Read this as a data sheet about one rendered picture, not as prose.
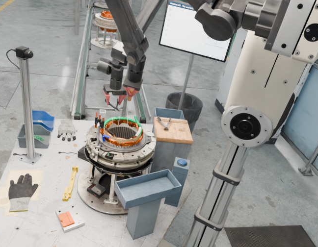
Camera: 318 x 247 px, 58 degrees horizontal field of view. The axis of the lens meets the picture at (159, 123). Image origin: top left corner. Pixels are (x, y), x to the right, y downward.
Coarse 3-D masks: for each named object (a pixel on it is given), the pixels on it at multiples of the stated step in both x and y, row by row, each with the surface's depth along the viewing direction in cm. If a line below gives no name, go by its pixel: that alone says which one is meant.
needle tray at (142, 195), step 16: (144, 176) 119; (160, 176) 124; (128, 192) 114; (144, 192) 116; (160, 192) 112; (176, 192) 118; (128, 208) 108; (144, 208) 116; (128, 224) 127; (144, 224) 122
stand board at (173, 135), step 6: (180, 120) 162; (186, 120) 163; (156, 126) 152; (168, 126) 154; (174, 126) 155; (180, 126) 156; (186, 126) 157; (156, 132) 147; (162, 132) 148; (168, 132) 149; (174, 132) 150; (180, 132) 151; (186, 132) 152; (156, 138) 144; (162, 138) 144; (168, 138) 144; (174, 138) 145; (180, 138) 146; (186, 138) 147
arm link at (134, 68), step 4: (144, 56) 104; (140, 60) 102; (144, 60) 103; (132, 64) 104; (140, 64) 103; (144, 64) 105; (132, 68) 105; (136, 68) 105; (140, 68) 105; (136, 72) 107
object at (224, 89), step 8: (240, 32) 365; (240, 40) 364; (232, 48) 385; (240, 48) 363; (232, 56) 384; (232, 64) 383; (312, 64) 308; (224, 72) 404; (232, 72) 381; (304, 72) 310; (224, 80) 403; (304, 80) 318; (224, 88) 401; (296, 88) 320; (216, 96) 425; (224, 96) 400; (296, 96) 327; (216, 104) 426; (224, 104) 399; (280, 128) 350; (272, 144) 363
